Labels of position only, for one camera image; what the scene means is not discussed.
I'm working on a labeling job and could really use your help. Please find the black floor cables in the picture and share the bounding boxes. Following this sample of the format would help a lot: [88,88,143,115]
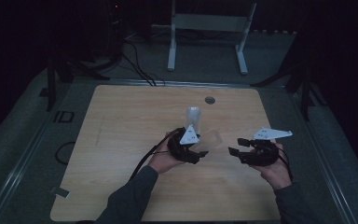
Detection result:
[120,39,166,87]

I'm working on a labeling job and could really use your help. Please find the grey tape piece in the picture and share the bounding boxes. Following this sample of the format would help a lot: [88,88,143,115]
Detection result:
[49,186,71,199]

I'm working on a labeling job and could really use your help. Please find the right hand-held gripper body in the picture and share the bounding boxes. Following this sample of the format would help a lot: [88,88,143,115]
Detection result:
[239,126,294,166]

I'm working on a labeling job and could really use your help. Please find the person's left hand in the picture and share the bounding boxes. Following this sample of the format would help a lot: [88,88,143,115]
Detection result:
[147,133,183,175]

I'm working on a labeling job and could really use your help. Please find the looped black floor cable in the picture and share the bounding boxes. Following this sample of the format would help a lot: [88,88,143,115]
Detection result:
[54,141,76,166]

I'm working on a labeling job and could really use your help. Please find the dark equipment with red light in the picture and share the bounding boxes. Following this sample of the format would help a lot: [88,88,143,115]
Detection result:
[103,0,126,63]

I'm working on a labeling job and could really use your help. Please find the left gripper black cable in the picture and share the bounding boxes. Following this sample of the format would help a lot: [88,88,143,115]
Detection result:
[128,128,182,182]

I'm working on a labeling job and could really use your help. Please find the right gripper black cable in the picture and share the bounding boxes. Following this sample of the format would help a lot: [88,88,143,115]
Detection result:
[275,147,295,183]

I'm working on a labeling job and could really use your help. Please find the person's right hand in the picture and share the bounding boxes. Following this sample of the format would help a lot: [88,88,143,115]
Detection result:
[251,142,294,191]

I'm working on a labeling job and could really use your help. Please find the white metal stand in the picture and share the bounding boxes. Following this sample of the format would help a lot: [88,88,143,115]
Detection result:
[167,0,258,76]

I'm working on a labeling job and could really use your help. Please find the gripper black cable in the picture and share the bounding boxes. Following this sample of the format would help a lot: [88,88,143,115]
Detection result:
[275,147,295,183]
[128,128,182,182]

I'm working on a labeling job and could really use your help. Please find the stack of clear plastic cups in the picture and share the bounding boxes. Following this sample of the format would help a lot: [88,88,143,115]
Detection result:
[185,105,202,135]

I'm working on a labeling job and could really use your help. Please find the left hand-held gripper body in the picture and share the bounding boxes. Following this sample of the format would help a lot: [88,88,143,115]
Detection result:
[167,124,201,165]

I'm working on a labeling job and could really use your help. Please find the black tripod stand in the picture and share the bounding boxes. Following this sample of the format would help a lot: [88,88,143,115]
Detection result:
[45,55,110,112]
[251,60,328,123]

